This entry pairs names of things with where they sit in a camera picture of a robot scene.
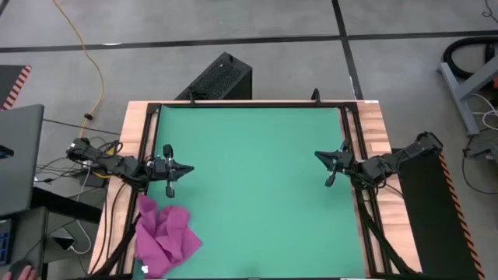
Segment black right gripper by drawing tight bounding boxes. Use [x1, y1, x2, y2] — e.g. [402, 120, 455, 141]
[314, 138, 356, 187]

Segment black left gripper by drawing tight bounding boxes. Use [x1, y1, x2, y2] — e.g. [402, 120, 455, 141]
[149, 143, 195, 199]

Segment magenta cloth towel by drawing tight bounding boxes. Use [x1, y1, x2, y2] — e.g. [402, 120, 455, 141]
[134, 194, 203, 279]

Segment black computer tower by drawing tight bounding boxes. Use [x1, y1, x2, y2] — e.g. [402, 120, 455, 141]
[174, 51, 253, 101]

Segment green table mat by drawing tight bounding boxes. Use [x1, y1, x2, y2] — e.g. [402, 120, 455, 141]
[132, 105, 367, 279]

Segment large black orange-striped floor mat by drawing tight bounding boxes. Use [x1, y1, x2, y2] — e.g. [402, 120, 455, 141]
[391, 147, 486, 280]

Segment smartphone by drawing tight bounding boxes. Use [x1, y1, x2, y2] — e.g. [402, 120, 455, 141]
[52, 235, 77, 252]

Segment grey metal stand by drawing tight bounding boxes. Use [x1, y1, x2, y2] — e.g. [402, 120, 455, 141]
[437, 54, 498, 136]

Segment grey laptop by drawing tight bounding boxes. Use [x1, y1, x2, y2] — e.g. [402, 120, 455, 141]
[0, 103, 45, 218]

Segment grey side desk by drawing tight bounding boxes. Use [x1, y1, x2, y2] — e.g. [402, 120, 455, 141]
[0, 205, 50, 280]

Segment black computer mouse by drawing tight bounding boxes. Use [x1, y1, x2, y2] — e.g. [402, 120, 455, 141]
[8, 258, 34, 279]

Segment person's hand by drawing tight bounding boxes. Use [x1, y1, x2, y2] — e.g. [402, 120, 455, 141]
[0, 265, 39, 280]

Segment small black orange-striped floor mat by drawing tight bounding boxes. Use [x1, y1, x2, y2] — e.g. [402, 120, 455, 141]
[0, 65, 32, 112]

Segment device with blue keys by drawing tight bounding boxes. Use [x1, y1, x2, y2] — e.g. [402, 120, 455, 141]
[0, 219, 15, 266]

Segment black metal table frame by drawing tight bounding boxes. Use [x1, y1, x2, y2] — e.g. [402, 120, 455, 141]
[87, 100, 423, 280]

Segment yellow extension cable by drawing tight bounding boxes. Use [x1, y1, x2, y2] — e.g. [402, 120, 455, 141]
[52, 0, 105, 139]

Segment black hose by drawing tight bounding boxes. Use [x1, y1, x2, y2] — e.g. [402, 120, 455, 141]
[443, 36, 498, 81]

